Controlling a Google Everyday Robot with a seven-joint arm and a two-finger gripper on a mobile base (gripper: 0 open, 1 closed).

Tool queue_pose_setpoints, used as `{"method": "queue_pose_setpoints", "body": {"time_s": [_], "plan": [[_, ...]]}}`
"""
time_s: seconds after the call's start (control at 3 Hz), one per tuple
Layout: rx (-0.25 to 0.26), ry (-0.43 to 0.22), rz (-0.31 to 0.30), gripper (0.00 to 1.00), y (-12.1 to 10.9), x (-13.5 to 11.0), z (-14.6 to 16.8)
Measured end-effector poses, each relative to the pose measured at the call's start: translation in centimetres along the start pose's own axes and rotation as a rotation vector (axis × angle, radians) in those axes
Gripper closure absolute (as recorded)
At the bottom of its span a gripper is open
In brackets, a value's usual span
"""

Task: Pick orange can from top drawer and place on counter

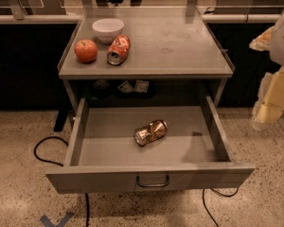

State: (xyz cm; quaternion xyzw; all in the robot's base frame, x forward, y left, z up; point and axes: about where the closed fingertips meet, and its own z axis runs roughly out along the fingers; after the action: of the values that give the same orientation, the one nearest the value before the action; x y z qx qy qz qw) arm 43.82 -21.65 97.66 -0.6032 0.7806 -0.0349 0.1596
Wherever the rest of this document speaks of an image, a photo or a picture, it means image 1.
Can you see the red soda can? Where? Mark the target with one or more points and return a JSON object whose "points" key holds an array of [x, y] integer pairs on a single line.
{"points": [[118, 50]]}

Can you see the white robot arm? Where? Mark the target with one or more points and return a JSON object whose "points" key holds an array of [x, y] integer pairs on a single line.
{"points": [[277, 42]]}

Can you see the white bowl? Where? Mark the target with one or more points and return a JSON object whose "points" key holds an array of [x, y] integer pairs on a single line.
{"points": [[106, 30]]}

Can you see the grey counter cabinet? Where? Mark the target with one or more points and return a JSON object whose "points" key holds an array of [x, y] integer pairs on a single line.
{"points": [[166, 43]]}

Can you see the red apple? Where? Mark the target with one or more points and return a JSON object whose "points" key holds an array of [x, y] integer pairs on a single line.
{"points": [[86, 51]]}

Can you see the crushed orange gold can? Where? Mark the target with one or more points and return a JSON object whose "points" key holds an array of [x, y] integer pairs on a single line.
{"points": [[155, 130]]}

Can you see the grey open drawer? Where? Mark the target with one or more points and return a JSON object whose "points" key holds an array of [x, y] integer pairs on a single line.
{"points": [[103, 156]]}

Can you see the black drawer handle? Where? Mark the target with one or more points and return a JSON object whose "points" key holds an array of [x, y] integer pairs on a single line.
{"points": [[152, 183]]}

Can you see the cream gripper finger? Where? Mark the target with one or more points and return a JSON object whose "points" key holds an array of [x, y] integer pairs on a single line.
{"points": [[263, 41], [270, 101]]}

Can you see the white sticker label right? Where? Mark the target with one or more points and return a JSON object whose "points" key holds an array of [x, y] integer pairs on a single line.
{"points": [[141, 86]]}

